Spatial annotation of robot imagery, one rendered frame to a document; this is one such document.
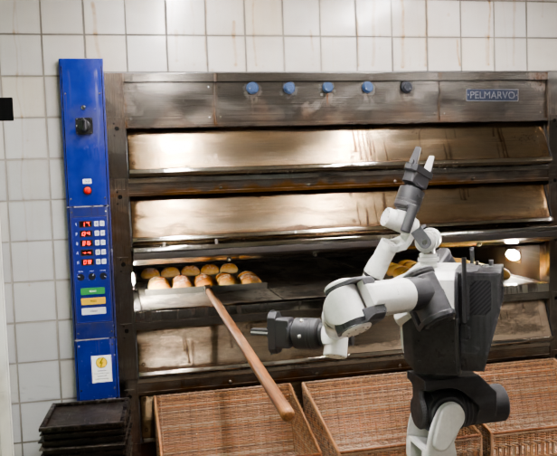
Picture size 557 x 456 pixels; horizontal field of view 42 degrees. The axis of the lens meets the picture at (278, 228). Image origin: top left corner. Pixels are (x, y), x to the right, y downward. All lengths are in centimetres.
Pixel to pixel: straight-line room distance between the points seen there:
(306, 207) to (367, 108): 48
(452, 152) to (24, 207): 173
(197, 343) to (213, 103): 95
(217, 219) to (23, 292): 78
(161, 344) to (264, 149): 87
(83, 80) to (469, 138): 160
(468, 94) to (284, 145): 83
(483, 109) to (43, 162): 181
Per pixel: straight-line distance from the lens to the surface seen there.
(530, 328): 342
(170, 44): 292
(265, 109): 296
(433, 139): 317
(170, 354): 295
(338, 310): 179
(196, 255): 275
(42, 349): 295
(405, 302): 188
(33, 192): 288
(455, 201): 321
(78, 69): 287
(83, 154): 284
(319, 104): 301
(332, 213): 300
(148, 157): 287
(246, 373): 301
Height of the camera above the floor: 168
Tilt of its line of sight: 4 degrees down
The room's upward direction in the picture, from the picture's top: 2 degrees counter-clockwise
